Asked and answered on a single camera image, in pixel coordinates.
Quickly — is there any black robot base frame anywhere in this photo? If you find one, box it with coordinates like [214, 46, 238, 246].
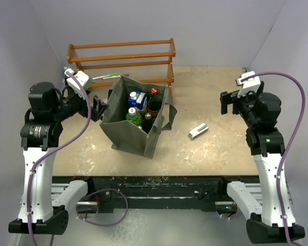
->
[51, 175, 260, 213]

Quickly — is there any white stapler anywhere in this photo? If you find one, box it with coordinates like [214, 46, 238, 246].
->
[188, 123, 208, 139]

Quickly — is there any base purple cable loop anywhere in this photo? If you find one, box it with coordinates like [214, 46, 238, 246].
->
[75, 188, 129, 228]

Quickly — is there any orange soda plastic bottle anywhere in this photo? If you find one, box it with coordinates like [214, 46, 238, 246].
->
[126, 107, 142, 127]

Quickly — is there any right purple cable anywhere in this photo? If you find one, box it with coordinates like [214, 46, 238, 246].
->
[240, 72, 306, 246]

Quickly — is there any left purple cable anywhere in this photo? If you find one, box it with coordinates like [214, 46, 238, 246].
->
[27, 71, 92, 246]

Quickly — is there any green canvas bag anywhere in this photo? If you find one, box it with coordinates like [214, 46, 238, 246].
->
[100, 76, 177, 158]

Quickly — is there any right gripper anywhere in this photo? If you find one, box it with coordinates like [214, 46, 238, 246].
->
[220, 88, 263, 128]

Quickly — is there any blue juice carton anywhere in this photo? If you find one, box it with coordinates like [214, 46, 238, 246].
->
[128, 91, 147, 113]

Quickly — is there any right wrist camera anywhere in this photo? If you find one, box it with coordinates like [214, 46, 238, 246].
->
[236, 71, 261, 98]

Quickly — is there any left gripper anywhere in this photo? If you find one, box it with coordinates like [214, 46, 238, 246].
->
[51, 87, 108, 122]

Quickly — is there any cola glass bottle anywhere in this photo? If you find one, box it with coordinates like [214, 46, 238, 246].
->
[147, 88, 161, 118]

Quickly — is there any magenta capped marker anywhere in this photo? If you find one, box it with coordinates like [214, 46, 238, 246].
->
[101, 73, 129, 80]

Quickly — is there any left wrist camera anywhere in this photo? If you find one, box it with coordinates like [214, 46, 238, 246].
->
[64, 68, 93, 98]

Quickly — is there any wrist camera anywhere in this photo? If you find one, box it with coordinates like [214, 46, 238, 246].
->
[64, 68, 93, 98]
[236, 71, 261, 98]

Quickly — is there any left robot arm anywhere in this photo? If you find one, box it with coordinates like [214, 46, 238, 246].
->
[8, 82, 106, 235]

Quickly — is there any wooden shelf rack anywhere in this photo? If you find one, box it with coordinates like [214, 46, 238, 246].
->
[67, 38, 176, 96]

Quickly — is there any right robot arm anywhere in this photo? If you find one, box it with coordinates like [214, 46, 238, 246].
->
[218, 91, 305, 244]

